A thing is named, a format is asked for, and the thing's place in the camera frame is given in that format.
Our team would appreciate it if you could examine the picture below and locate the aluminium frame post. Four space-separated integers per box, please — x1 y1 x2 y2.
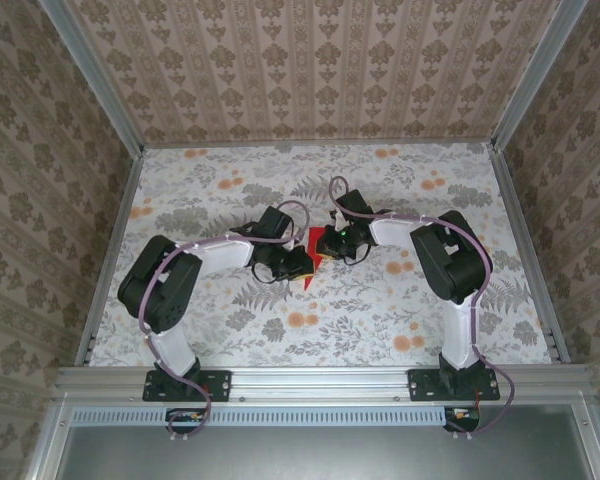
38 0 146 156
488 0 592 154

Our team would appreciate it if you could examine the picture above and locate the red paper sheet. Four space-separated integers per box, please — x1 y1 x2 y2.
301 226 327 292

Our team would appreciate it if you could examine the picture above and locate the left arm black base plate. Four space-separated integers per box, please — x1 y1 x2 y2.
142 368 232 403

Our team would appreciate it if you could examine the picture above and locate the aluminium panel frame bar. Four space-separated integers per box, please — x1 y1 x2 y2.
572 399 600 480
24 394 74 480

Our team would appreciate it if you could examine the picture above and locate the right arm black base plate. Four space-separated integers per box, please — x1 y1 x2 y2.
407 368 501 403

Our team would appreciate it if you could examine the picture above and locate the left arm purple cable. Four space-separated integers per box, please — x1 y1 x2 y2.
139 199 311 444

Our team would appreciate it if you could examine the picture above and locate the floral patterned table cover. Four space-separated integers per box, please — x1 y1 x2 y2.
87 144 556 369

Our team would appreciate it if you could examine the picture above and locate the grey metal panel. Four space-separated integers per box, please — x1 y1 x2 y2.
54 404 594 480

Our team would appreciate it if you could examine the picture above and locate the aluminium table side rail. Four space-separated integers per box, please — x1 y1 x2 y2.
74 147 146 369
492 147 571 366

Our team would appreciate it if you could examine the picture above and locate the long aluminium mounting rail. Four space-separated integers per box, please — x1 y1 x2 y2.
54 364 592 401

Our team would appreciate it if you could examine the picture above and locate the thin aluminium table rail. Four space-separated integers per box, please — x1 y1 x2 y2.
142 141 496 150

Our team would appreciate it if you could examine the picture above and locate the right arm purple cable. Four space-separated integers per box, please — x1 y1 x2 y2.
327 174 519 440

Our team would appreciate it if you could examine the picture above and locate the slotted grey cable duct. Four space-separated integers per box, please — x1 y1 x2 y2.
72 405 449 427

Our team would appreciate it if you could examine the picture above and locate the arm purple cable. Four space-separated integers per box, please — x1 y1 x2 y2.
139 199 311 444
327 174 519 440

